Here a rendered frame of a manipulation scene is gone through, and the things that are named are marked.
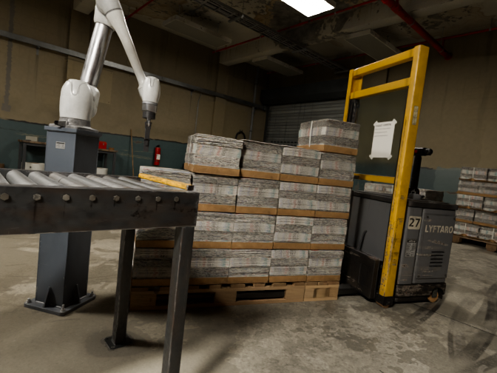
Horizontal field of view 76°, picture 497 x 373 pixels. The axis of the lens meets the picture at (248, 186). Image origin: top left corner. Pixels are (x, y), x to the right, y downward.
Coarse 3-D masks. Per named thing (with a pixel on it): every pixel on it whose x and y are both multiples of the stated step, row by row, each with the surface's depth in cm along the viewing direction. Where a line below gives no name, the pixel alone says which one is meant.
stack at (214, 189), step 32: (224, 192) 198; (256, 192) 206; (288, 192) 214; (224, 224) 199; (256, 224) 207; (288, 224) 217; (160, 256) 188; (192, 256) 195; (224, 256) 202; (256, 256) 210; (288, 256) 219; (160, 288) 190; (192, 288) 197; (224, 288) 204; (256, 288) 212; (288, 288) 221
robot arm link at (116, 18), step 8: (112, 16) 180; (120, 16) 181; (112, 24) 182; (120, 24) 182; (120, 32) 183; (128, 32) 185; (128, 40) 186; (128, 48) 188; (128, 56) 193; (136, 56) 194; (136, 64) 197; (136, 72) 200
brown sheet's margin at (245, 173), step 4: (240, 172) 201; (244, 172) 202; (248, 172) 203; (252, 172) 204; (256, 172) 205; (260, 172) 206; (264, 172) 207; (268, 172) 208; (244, 176) 203; (248, 176) 204; (252, 176) 204; (256, 176) 205; (260, 176) 206; (264, 176) 207; (268, 176) 208; (272, 176) 209; (276, 176) 210
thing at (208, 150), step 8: (200, 136) 187; (208, 136) 188; (216, 136) 190; (192, 144) 199; (200, 144) 188; (208, 144) 189; (216, 144) 193; (224, 144) 192; (232, 144) 194; (240, 144) 195; (192, 152) 194; (200, 152) 193; (208, 152) 190; (216, 152) 192; (224, 152) 193; (232, 152) 195; (240, 152) 197; (192, 160) 192; (200, 160) 189; (208, 160) 190; (216, 160) 192; (224, 160) 194; (232, 160) 195; (232, 168) 196; (232, 176) 198
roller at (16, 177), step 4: (8, 172) 114; (12, 172) 111; (16, 172) 109; (20, 172) 110; (8, 176) 110; (12, 176) 105; (16, 176) 101; (20, 176) 100; (24, 176) 100; (8, 180) 109; (12, 180) 101; (16, 180) 96; (20, 180) 94; (24, 180) 92; (28, 180) 92; (28, 184) 84; (32, 184) 84; (36, 184) 85
